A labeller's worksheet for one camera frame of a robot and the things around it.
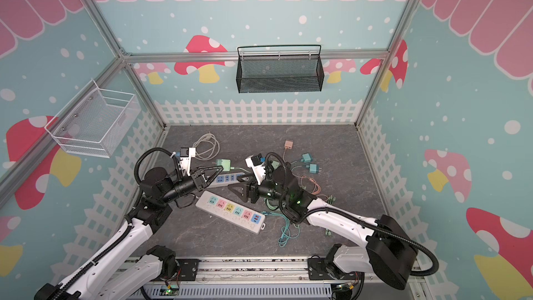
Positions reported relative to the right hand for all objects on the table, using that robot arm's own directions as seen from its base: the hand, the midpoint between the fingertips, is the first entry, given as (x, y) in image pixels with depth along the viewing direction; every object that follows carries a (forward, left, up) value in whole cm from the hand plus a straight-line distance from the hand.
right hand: (232, 183), depth 68 cm
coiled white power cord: (+41, +25, -23) cm, 53 cm away
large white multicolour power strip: (-1, +4, -22) cm, 23 cm away
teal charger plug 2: (+21, -33, -24) cm, 46 cm away
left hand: (+4, +4, +1) cm, 5 cm away
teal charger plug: (+26, -30, -22) cm, 46 cm away
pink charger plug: (+36, -22, -24) cm, 48 cm away
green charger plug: (+6, +3, +3) cm, 7 cm away
